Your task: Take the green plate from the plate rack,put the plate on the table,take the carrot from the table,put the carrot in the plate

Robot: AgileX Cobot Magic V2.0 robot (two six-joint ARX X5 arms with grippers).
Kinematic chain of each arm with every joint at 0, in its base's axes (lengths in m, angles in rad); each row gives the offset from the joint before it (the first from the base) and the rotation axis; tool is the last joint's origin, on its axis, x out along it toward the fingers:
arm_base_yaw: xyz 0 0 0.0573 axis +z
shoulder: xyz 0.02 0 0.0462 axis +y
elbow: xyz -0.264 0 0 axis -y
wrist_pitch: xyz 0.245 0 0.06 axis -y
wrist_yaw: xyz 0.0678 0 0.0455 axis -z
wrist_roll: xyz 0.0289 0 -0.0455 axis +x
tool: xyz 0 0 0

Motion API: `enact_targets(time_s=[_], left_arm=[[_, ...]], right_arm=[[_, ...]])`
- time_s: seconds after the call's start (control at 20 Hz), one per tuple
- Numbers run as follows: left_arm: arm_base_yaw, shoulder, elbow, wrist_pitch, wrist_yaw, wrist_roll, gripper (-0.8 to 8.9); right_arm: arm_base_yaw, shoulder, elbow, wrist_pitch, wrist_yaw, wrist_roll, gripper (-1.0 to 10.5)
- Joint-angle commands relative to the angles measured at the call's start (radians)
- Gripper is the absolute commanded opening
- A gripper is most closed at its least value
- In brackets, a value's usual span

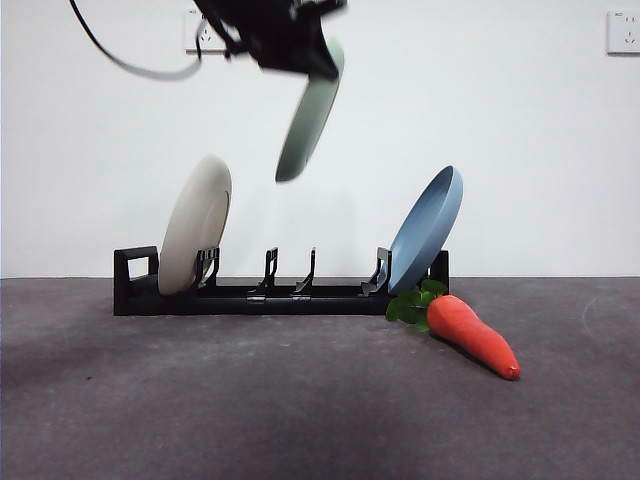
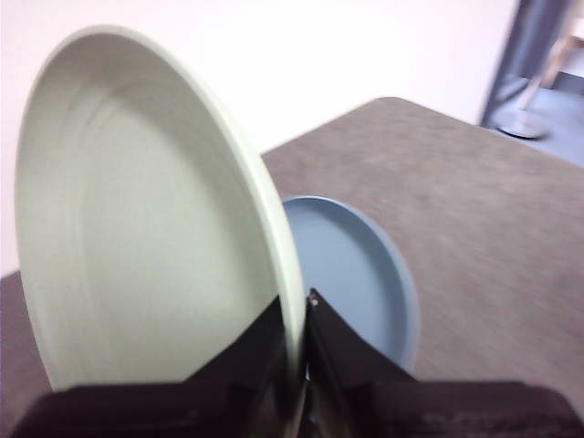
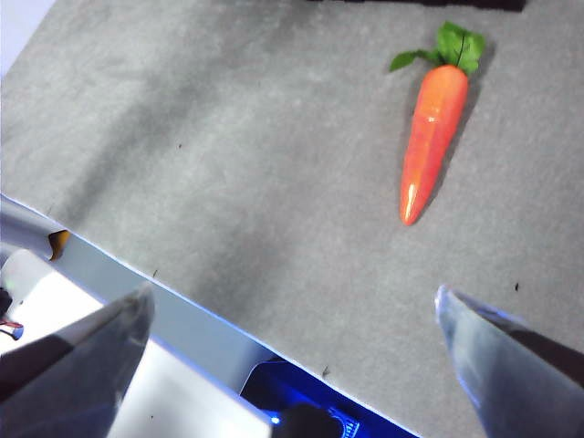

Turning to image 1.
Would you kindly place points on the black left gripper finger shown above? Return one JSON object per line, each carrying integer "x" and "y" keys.
{"x": 322, "y": 55}

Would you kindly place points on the green plate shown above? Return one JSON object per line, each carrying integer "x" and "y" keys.
{"x": 310, "y": 125}

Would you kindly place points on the orange carrot with green leaves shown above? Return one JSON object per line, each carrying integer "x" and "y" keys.
{"x": 465, "y": 330}

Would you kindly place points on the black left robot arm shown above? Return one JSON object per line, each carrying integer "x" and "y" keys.
{"x": 270, "y": 30}

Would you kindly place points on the blue plate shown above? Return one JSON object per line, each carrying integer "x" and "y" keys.
{"x": 425, "y": 235}

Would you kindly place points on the white plate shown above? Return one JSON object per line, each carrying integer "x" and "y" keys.
{"x": 192, "y": 225}

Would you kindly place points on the black plate rack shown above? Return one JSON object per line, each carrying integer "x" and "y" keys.
{"x": 220, "y": 305}

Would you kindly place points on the white wall socket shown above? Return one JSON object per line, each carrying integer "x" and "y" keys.
{"x": 216, "y": 46}
{"x": 624, "y": 32}

